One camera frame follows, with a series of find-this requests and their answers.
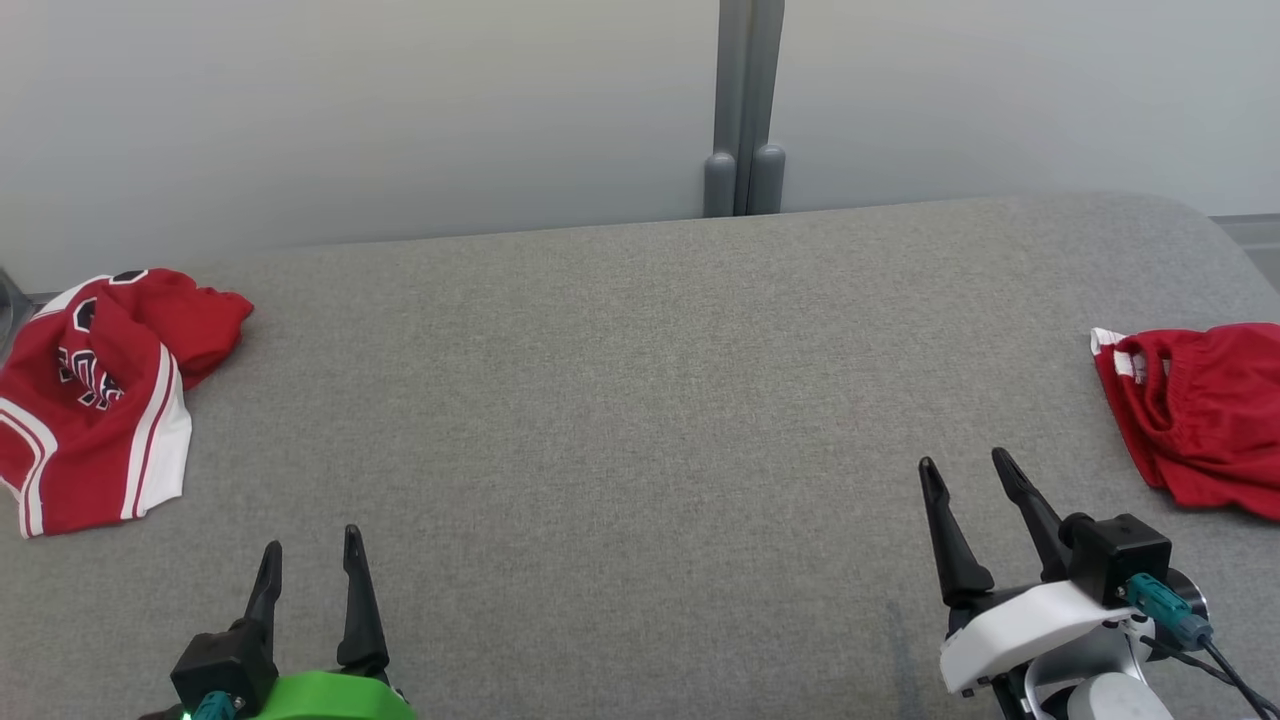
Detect grey fabric sofa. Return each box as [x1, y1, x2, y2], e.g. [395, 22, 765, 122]
[0, 192, 1280, 720]

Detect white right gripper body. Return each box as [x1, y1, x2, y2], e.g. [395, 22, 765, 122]
[938, 580, 1151, 720]

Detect grey partition post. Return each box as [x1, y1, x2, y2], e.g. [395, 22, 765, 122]
[703, 0, 787, 218]

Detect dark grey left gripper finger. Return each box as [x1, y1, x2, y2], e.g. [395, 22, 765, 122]
[336, 524, 391, 681]
[245, 541, 284, 633]

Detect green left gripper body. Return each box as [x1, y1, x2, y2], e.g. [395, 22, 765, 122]
[240, 670, 416, 720]

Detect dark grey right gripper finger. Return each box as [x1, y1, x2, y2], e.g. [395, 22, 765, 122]
[991, 447, 1069, 581]
[918, 457, 996, 608]

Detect red Bulls shorts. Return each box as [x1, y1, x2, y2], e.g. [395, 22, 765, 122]
[1090, 322, 1280, 523]

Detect right camera cable teal plug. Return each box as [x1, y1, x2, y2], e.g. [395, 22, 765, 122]
[1125, 573, 1280, 720]

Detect red and white Bulls jersey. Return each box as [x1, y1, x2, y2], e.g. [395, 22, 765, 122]
[0, 268, 255, 539]

